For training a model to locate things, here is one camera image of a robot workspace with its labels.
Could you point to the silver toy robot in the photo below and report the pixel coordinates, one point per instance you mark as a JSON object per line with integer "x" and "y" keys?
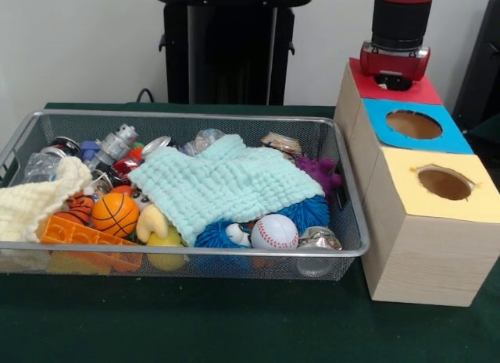
{"x": 113, "y": 144}

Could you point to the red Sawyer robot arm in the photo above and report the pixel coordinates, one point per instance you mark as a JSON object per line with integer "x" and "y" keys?
{"x": 402, "y": 23}

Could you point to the orange plastic building block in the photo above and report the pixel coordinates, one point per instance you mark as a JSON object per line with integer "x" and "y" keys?
{"x": 78, "y": 234}

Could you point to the white toy baseball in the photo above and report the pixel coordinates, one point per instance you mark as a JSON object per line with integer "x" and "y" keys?
{"x": 273, "y": 230}

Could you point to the blue spiky rubber ball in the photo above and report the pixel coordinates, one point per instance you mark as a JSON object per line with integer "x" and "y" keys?
{"x": 213, "y": 236}
{"x": 304, "y": 211}

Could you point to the dark green side table cloth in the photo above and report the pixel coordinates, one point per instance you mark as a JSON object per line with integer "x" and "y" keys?
{"x": 488, "y": 129}

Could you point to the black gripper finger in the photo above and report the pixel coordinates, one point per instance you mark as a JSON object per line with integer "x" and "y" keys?
{"x": 404, "y": 83}
{"x": 383, "y": 80}

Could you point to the orange toy basketball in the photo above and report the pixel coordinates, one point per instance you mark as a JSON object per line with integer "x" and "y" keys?
{"x": 115, "y": 214}

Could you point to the black upright panel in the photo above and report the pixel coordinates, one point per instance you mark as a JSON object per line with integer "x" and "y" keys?
{"x": 480, "y": 66}

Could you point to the wooden box with three holes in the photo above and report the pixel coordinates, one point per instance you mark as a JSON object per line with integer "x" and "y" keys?
{"x": 429, "y": 261}

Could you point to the purple spiky rubber toy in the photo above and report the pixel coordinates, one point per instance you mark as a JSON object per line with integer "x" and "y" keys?
{"x": 316, "y": 169}

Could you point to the mint green waffle cloth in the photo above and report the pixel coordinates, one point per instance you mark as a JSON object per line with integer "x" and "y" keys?
{"x": 218, "y": 183}

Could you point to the crushed silver can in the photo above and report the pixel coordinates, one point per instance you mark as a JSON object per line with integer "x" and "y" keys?
{"x": 320, "y": 238}

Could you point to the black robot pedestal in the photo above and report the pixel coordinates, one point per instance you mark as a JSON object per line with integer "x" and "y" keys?
{"x": 234, "y": 66}

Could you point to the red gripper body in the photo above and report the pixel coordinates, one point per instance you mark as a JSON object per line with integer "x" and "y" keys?
{"x": 394, "y": 62}

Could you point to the cream knitted cloth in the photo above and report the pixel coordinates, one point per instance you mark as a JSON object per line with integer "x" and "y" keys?
{"x": 27, "y": 207}

